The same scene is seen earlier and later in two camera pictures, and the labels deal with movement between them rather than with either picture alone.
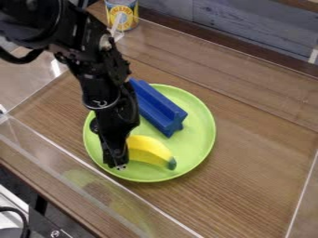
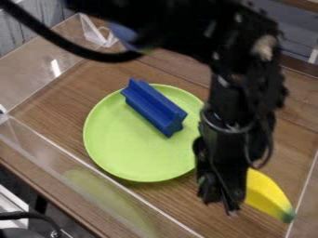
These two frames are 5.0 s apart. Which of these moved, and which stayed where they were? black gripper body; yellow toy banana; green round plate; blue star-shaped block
Moved: yellow toy banana; black gripper body
Stayed: blue star-shaped block; green round plate
